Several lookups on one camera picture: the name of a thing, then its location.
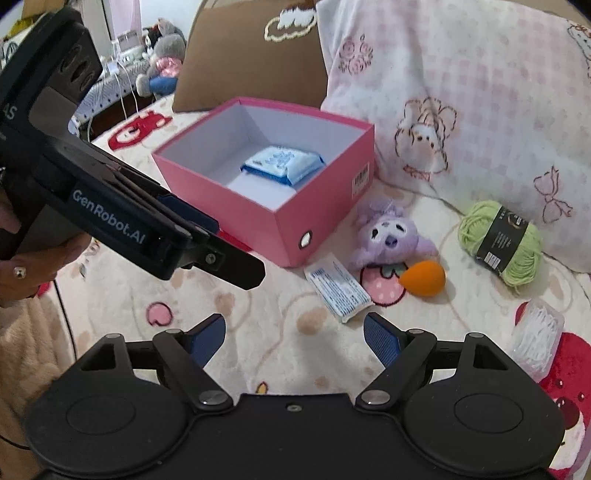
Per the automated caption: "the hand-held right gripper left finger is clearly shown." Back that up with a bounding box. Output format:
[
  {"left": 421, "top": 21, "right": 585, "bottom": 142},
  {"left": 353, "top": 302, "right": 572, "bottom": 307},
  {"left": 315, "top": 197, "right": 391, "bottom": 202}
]
[{"left": 69, "top": 314, "right": 234, "bottom": 413}]

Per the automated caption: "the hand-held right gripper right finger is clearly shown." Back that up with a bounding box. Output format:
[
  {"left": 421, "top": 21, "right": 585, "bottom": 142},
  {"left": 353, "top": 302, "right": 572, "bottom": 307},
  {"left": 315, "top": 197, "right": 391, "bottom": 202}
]
[{"left": 355, "top": 312, "right": 522, "bottom": 411}]

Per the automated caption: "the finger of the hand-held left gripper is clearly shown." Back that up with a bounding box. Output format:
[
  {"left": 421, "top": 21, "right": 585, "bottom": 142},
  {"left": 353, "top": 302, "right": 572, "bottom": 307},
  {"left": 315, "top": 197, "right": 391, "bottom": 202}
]
[
  {"left": 182, "top": 226, "right": 266, "bottom": 291},
  {"left": 154, "top": 191, "right": 221, "bottom": 238}
]

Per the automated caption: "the white and blue packet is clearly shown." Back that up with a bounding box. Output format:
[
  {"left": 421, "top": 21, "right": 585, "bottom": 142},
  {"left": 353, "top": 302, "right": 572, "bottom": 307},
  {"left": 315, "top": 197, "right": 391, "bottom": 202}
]
[{"left": 304, "top": 256, "right": 374, "bottom": 324}]

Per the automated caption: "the orange makeup sponge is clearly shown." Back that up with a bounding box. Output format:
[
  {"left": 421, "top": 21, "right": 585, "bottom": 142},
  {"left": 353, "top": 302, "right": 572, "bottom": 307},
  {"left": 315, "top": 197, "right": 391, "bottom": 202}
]
[{"left": 398, "top": 260, "right": 447, "bottom": 297}]

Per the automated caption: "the pink cardboard box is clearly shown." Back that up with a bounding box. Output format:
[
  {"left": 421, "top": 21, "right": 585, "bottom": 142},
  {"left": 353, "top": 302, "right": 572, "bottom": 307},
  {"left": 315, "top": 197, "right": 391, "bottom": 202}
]
[{"left": 151, "top": 96, "right": 376, "bottom": 268}]

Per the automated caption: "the purple plush toy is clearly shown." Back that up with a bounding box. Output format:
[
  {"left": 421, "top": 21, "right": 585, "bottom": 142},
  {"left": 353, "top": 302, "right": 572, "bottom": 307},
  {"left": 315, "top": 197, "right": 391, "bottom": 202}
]
[{"left": 347, "top": 198, "right": 438, "bottom": 273}]

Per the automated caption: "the clear cotton swab box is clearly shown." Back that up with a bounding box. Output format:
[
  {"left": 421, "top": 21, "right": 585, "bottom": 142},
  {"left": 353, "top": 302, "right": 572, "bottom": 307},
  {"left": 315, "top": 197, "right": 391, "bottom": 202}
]
[{"left": 505, "top": 298, "right": 566, "bottom": 384}]

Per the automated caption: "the green yarn ball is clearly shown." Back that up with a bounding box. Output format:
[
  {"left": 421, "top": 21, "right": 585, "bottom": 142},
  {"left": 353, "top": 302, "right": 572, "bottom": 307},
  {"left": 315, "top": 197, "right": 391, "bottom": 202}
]
[{"left": 457, "top": 199, "right": 544, "bottom": 289}]

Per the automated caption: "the person's left hand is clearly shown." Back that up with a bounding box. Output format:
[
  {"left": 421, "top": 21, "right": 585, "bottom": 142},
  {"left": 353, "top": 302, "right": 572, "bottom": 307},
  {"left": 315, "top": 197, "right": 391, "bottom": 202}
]
[{"left": 0, "top": 187, "right": 93, "bottom": 309}]

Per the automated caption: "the table with patterned cloth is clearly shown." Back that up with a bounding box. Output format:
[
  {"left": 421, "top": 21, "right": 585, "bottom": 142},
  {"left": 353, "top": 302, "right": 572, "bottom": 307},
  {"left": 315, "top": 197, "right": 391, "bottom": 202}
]
[{"left": 75, "top": 62, "right": 153, "bottom": 121}]

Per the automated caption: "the blue wet wipes pack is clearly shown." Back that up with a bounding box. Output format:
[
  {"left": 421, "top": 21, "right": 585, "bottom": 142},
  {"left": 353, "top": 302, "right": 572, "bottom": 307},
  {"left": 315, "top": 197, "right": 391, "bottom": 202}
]
[{"left": 240, "top": 145, "right": 326, "bottom": 188}]

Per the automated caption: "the brown cushion with cloud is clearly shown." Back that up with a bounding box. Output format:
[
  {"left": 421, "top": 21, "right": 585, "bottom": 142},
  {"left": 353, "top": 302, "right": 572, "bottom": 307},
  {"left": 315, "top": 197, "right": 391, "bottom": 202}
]
[{"left": 173, "top": 0, "right": 328, "bottom": 114}]

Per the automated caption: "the grey plush toy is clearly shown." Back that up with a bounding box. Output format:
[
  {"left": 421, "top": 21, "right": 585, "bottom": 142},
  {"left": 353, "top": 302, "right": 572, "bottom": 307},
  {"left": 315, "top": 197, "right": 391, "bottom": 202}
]
[{"left": 136, "top": 18, "right": 188, "bottom": 97}]

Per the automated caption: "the pink curtain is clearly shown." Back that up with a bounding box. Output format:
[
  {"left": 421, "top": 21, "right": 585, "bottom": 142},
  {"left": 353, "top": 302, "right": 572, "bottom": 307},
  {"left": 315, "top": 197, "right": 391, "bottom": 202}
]
[{"left": 90, "top": 0, "right": 136, "bottom": 47}]

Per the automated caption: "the black plush toy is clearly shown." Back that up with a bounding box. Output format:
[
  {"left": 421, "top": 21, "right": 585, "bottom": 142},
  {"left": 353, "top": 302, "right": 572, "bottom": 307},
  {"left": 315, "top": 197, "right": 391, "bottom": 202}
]
[{"left": 142, "top": 23, "right": 163, "bottom": 52}]

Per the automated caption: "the person's beige fluffy clothing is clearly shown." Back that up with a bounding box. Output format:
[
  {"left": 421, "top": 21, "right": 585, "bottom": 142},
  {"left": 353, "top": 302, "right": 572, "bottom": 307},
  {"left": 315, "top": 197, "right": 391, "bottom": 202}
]
[{"left": 0, "top": 295, "right": 77, "bottom": 462}]

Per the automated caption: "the pink checked pillow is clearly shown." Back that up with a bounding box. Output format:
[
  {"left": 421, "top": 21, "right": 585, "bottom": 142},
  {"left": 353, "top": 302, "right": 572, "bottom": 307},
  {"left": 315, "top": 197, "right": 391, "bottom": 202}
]
[{"left": 316, "top": 0, "right": 591, "bottom": 273}]

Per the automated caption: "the white cable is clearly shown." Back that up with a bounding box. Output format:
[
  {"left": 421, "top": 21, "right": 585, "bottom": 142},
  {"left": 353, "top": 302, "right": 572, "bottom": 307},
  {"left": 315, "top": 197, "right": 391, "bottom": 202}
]
[{"left": 115, "top": 60, "right": 145, "bottom": 117}]

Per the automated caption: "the black cable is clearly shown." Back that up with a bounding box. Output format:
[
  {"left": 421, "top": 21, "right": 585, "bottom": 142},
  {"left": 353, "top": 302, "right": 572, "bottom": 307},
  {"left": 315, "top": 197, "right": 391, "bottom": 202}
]
[{"left": 54, "top": 279, "right": 78, "bottom": 366}]

